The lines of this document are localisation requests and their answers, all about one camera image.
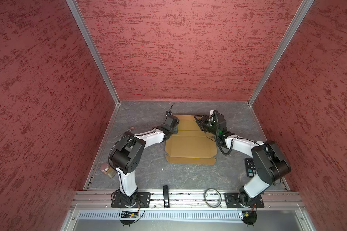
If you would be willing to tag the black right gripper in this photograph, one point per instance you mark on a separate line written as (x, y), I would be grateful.
(203, 120)

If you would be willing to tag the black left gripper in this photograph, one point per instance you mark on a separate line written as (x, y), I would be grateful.
(175, 129)

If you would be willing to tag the brown cardboard box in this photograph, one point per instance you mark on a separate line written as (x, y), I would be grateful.
(190, 145)

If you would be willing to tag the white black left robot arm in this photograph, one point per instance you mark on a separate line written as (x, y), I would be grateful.
(126, 153)

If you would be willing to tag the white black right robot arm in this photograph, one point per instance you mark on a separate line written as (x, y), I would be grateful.
(271, 164)

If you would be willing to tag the black calculator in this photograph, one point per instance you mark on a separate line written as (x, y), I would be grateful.
(250, 167)

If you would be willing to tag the black handheld device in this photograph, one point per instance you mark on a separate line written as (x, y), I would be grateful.
(166, 196)

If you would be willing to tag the small glass jar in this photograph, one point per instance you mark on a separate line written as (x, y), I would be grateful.
(107, 170)

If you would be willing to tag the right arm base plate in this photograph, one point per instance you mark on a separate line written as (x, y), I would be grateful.
(241, 200)

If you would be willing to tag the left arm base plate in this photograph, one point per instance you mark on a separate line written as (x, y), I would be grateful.
(138, 199)

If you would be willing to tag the right rear aluminium corner post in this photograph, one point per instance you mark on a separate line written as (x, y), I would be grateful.
(290, 32)

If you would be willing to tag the aluminium corner post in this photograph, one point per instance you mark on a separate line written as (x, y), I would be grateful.
(290, 32)
(76, 12)

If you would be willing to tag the white slotted cable duct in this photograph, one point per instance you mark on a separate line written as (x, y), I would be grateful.
(173, 215)

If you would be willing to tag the aluminium front rail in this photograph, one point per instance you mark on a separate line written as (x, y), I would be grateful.
(194, 199)

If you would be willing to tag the left rear aluminium corner post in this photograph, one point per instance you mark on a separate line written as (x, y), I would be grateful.
(76, 12)

